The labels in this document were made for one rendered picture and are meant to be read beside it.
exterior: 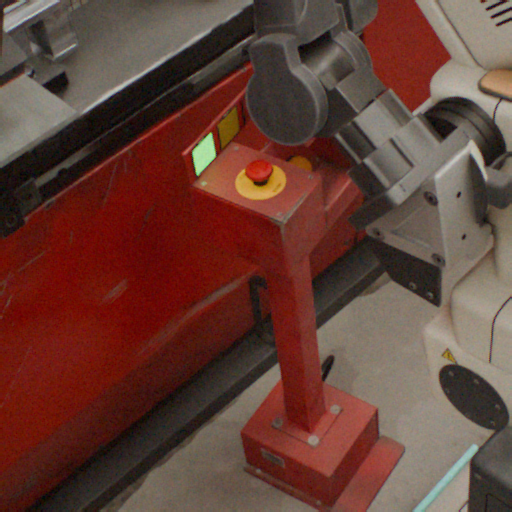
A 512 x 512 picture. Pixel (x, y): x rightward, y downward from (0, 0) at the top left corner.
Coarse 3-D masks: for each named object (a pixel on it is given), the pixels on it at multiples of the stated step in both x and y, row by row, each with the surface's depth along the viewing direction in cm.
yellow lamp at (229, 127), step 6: (234, 108) 167; (228, 114) 166; (234, 114) 167; (222, 120) 165; (228, 120) 166; (234, 120) 168; (222, 126) 165; (228, 126) 167; (234, 126) 168; (222, 132) 166; (228, 132) 168; (234, 132) 169; (222, 138) 167; (228, 138) 168; (222, 144) 167
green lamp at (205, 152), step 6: (210, 138) 164; (204, 144) 163; (210, 144) 164; (198, 150) 162; (204, 150) 164; (210, 150) 165; (198, 156) 163; (204, 156) 164; (210, 156) 166; (198, 162) 163; (204, 162) 165; (198, 168) 164; (198, 174) 165
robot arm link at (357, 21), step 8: (336, 0) 145; (344, 0) 144; (352, 0) 144; (360, 0) 147; (368, 0) 148; (376, 0) 149; (344, 8) 145; (352, 8) 144; (360, 8) 146; (368, 8) 147; (376, 8) 149; (352, 16) 145; (360, 16) 146; (368, 16) 148; (352, 24) 145; (360, 24) 147; (352, 32) 146
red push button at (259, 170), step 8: (256, 160) 162; (264, 160) 162; (248, 168) 161; (256, 168) 161; (264, 168) 161; (272, 168) 162; (248, 176) 161; (256, 176) 160; (264, 176) 160; (256, 184) 163; (264, 184) 163
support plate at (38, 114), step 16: (16, 80) 149; (32, 80) 149; (0, 96) 147; (16, 96) 147; (32, 96) 147; (48, 96) 146; (0, 112) 145; (16, 112) 145; (32, 112) 144; (48, 112) 144; (64, 112) 144; (0, 128) 143; (16, 128) 143; (32, 128) 142; (48, 128) 142; (0, 144) 141; (16, 144) 141; (32, 144) 141; (0, 160) 139
